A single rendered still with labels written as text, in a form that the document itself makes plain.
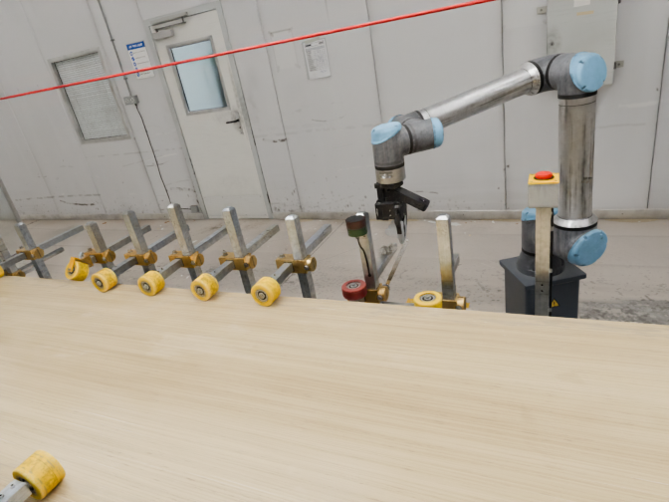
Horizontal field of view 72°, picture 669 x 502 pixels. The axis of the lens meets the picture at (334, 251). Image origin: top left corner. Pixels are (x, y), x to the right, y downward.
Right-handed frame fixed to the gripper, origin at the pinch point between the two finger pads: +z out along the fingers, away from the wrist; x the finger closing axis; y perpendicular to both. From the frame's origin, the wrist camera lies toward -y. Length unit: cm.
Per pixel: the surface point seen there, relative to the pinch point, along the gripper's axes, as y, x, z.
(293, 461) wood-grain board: 1, 79, 10
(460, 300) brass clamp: -18.6, 9.0, 15.4
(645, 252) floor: -100, -197, 99
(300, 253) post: 33.7, 9.7, 1.3
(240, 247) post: 58, 10, 0
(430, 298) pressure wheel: -12.0, 18.2, 9.6
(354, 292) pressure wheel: 12.1, 17.2, 10.3
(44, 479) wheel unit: 45, 100, 6
